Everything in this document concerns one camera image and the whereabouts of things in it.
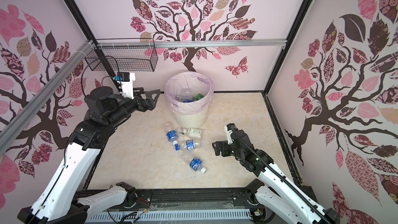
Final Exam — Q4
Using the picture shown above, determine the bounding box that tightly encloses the green bottle yellow cap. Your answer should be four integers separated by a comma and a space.
193, 93, 205, 101

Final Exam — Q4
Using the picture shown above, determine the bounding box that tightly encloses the white slotted cable duct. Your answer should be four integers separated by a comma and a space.
86, 209, 252, 224

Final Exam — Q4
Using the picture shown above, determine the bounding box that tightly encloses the black base frame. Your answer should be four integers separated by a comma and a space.
57, 186, 328, 224

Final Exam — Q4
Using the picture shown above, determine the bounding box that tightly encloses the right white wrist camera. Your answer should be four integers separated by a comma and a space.
224, 123, 237, 145

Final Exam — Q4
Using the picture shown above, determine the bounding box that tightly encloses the small clear bottle blue label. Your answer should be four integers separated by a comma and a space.
179, 140, 202, 151

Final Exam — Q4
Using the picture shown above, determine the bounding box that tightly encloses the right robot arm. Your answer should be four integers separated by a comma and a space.
212, 130, 340, 224

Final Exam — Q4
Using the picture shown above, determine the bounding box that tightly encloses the grey aluminium rail left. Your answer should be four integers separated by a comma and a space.
1, 40, 96, 154

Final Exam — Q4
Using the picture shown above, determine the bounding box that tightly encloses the black wire basket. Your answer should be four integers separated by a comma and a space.
85, 37, 158, 73

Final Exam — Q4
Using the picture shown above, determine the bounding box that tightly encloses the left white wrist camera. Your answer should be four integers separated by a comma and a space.
113, 72, 135, 99

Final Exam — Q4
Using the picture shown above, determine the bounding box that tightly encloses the grey aluminium rail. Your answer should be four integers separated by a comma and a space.
1, 40, 96, 154
96, 39, 287, 49

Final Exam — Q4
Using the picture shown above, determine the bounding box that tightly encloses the grey aluminium rail back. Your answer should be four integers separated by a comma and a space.
96, 39, 287, 49

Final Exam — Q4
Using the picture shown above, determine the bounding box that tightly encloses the white bin with pink liner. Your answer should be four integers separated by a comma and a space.
164, 72, 215, 128

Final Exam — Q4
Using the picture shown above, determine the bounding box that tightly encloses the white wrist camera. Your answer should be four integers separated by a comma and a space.
113, 72, 135, 99
224, 123, 237, 145

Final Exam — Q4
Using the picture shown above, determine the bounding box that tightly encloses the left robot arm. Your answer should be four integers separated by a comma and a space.
18, 87, 161, 224

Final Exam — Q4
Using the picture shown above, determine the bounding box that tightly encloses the clear bottle blue label white cap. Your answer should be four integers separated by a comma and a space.
181, 151, 207, 174

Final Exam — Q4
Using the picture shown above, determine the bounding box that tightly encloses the clear bottle green white label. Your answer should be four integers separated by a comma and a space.
177, 127, 203, 140

